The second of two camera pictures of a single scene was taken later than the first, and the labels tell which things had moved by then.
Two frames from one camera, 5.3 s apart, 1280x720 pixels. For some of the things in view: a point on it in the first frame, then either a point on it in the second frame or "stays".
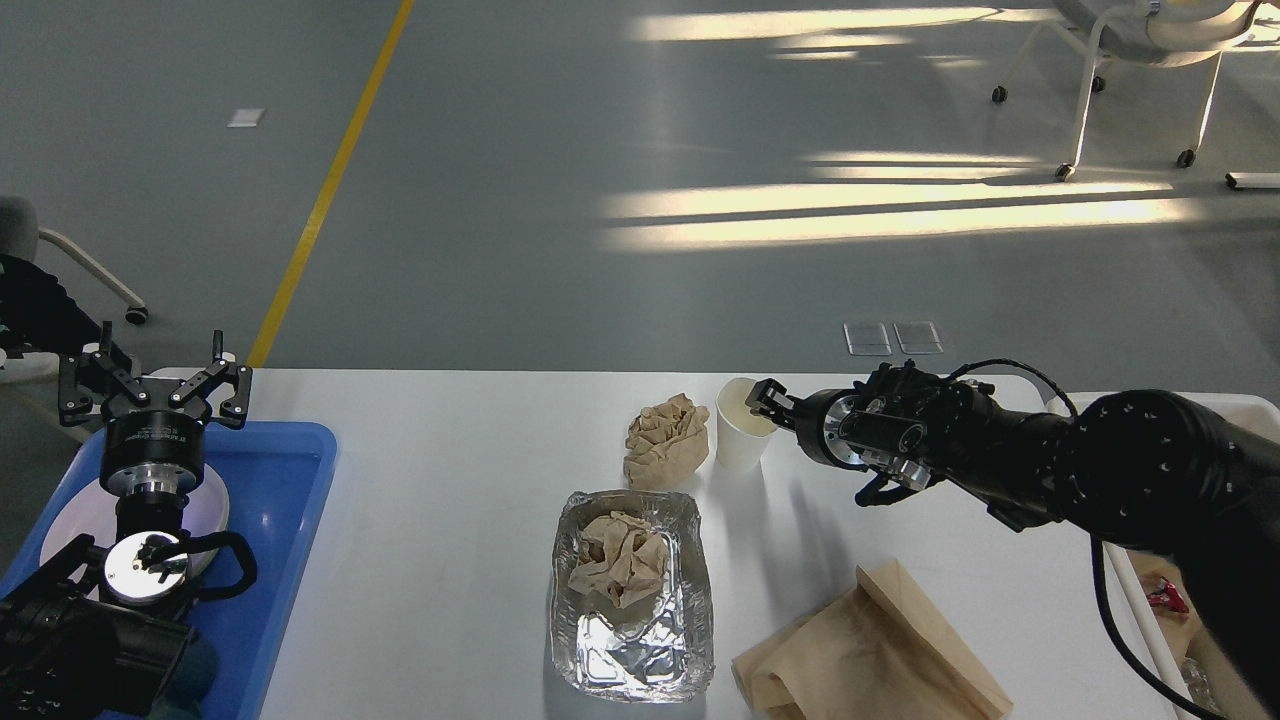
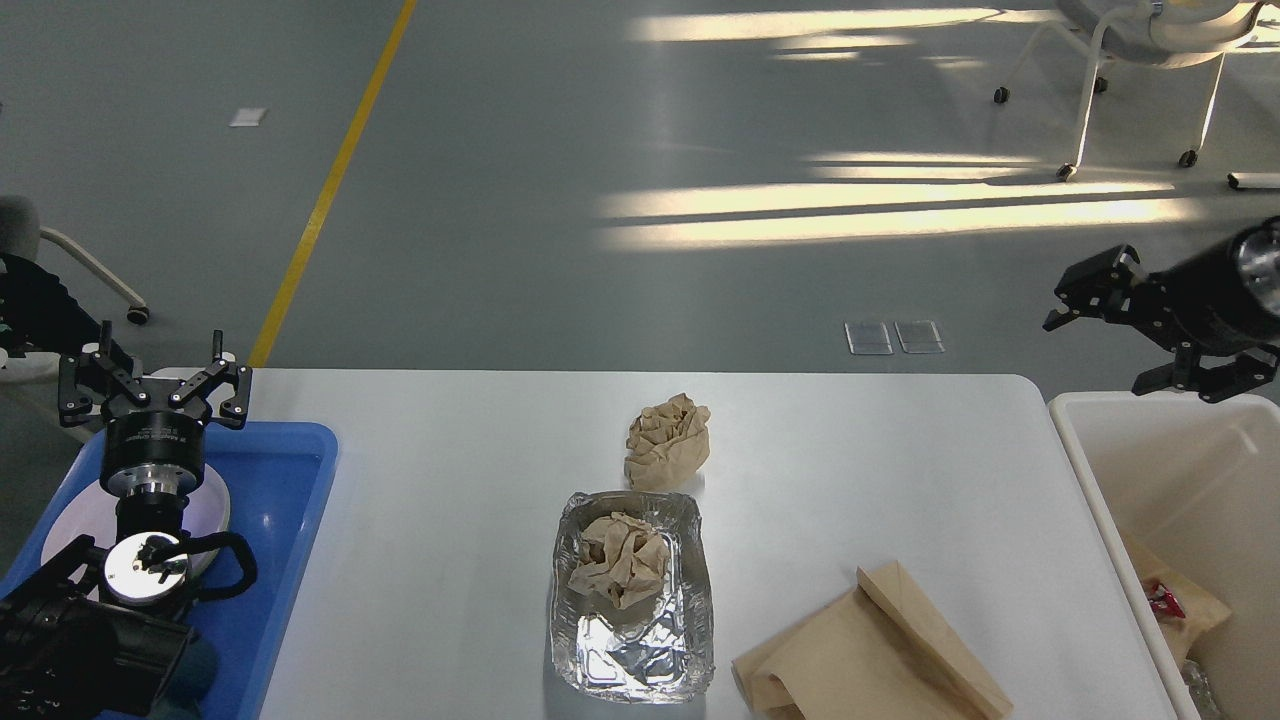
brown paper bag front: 881,654 stays
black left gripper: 151,453 stays
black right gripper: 817,419 -> 1224,299
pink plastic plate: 90,510 stays
